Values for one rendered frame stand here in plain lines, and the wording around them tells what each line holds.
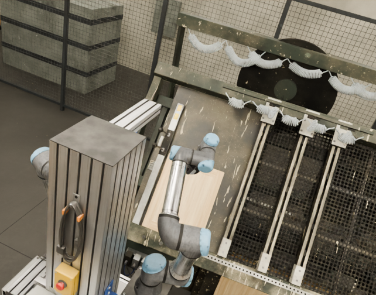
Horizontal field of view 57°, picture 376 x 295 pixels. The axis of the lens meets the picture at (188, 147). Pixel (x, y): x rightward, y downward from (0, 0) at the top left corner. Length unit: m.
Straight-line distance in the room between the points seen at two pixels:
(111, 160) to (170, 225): 0.47
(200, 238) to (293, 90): 1.76
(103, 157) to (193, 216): 1.46
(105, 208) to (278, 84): 2.02
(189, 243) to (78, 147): 0.62
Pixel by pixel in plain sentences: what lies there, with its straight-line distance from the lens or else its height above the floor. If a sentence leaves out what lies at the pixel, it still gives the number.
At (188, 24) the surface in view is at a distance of 2.94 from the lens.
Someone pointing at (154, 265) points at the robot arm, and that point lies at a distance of 1.88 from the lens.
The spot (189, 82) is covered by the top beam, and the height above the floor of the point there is 1.80.
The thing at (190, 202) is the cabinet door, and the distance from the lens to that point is 2.55.
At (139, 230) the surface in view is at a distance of 2.57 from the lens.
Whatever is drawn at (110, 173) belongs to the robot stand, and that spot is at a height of 2.00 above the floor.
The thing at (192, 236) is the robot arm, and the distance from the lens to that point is 1.52.
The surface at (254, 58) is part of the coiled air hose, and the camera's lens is 2.86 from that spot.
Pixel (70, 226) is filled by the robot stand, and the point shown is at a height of 1.68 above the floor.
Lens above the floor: 2.70
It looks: 30 degrees down
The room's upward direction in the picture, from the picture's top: 15 degrees clockwise
